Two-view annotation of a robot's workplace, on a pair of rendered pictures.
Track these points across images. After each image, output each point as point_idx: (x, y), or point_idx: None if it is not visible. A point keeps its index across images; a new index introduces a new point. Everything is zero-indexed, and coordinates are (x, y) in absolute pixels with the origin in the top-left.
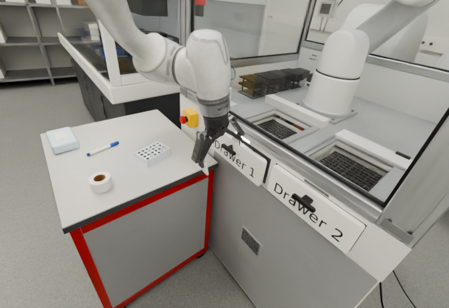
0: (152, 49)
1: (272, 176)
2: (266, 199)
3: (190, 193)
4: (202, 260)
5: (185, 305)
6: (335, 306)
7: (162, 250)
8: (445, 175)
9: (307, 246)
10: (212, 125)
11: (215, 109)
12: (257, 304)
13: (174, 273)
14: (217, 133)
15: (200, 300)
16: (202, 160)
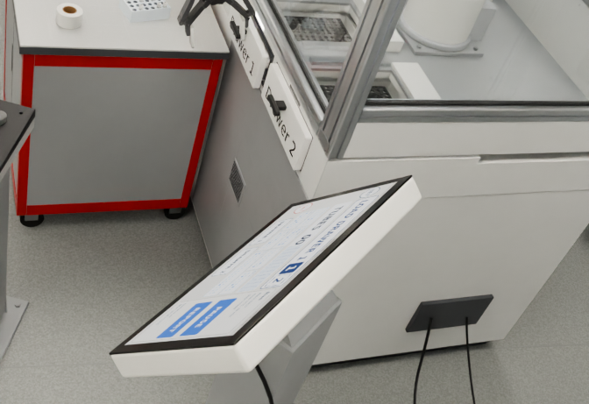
0: None
1: (267, 76)
2: (261, 112)
3: (176, 81)
4: (173, 223)
5: (122, 260)
6: None
7: (116, 154)
8: (347, 82)
9: (278, 174)
10: None
11: None
12: None
13: (123, 221)
14: None
15: (146, 265)
16: (188, 24)
